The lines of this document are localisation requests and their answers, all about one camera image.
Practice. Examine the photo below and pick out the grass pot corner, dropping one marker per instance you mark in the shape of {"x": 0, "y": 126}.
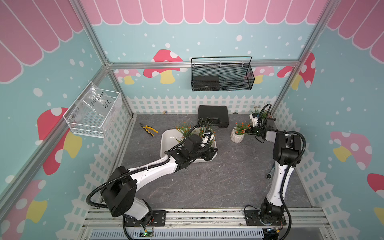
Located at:
{"x": 256, "y": 111}

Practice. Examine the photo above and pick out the black box in basket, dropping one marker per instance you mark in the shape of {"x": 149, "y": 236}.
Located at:
{"x": 206, "y": 83}

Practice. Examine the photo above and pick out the yellow handled pliers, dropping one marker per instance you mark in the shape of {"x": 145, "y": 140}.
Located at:
{"x": 149, "y": 130}

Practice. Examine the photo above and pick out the orange flower pot front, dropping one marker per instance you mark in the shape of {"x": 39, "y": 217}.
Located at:
{"x": 183, "y": 129}

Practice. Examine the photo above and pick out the green tool on table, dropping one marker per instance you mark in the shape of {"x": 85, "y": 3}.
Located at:
{"x": 270, "y": 174}

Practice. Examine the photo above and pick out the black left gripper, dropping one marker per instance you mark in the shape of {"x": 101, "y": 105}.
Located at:
{"x": 209, "y": 154}

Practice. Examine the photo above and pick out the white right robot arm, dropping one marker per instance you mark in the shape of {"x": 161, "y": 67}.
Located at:
{"x": 289, "y": 147}

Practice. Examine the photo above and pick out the white plastic storage box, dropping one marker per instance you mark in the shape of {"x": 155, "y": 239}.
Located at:
{"x": 171, "y": 137}

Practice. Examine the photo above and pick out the black wire mesh basket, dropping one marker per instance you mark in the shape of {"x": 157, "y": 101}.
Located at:
{"x": 235, "y": 73}

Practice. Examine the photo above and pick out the clear acrylic wall bin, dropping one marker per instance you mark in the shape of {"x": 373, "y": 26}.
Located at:
{"x": 93, "y": 112}

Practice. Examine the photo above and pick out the black plastic tool case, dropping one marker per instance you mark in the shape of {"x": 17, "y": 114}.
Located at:
{"x": 214, "y": 115}

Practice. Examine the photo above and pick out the red flower pot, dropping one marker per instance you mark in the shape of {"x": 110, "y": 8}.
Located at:
{"x": 239, "y": 131}

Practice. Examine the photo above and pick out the pink flower pot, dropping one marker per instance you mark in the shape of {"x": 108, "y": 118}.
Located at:
{"x": 202, "y": 131}

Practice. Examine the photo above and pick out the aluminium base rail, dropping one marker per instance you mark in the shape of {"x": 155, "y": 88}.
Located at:
{"x": 210, "y": 224}

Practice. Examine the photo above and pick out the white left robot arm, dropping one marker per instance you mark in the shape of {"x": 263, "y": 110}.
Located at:
{"x": 118, "y": 193}

